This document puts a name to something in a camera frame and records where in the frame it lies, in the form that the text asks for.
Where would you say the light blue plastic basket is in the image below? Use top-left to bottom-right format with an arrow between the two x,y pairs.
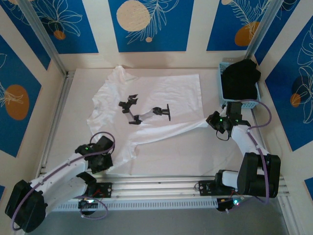
218,61 -> 262,109

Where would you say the white slotted cable duct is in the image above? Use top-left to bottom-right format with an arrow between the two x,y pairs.
52,198 -> 218,212

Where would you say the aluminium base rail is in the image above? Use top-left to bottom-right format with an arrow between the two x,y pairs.
21,175 -> 291,200

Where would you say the aluminium frame post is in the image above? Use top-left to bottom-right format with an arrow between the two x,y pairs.
245,0 -> 282,59
18,0 -> 69,77

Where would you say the black electronics board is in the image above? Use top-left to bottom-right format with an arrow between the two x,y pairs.
78,198 -> 98,216
216,197 -> 243,213

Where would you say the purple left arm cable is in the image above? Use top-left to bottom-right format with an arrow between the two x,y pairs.
11,132 -> 116,232

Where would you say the white t-shirt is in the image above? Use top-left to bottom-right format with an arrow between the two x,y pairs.
87,65 -> 214,172

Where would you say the looped purple cable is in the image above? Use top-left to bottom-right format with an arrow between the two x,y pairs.
72,195 -> 109,220

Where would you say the black cloth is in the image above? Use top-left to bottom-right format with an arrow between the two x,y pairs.
221,58 -> 261,101

